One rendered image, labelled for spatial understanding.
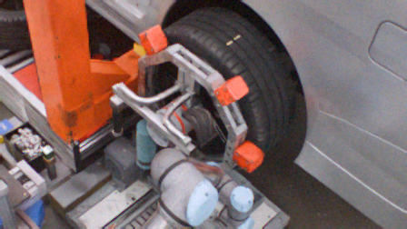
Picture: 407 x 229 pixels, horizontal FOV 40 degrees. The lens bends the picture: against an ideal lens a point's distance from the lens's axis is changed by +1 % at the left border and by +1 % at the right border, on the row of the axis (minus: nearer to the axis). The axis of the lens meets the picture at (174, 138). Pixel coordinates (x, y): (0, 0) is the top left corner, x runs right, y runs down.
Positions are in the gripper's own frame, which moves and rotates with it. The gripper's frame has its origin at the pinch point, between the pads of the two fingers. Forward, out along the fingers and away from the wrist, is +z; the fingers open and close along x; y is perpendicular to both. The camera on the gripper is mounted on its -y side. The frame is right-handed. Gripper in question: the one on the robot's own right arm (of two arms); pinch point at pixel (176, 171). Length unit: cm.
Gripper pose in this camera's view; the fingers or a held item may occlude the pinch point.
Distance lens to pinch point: 210.3
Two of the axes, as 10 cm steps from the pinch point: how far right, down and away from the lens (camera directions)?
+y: 0.6, -6.2, -7.8
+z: -7.1, -5.8, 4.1
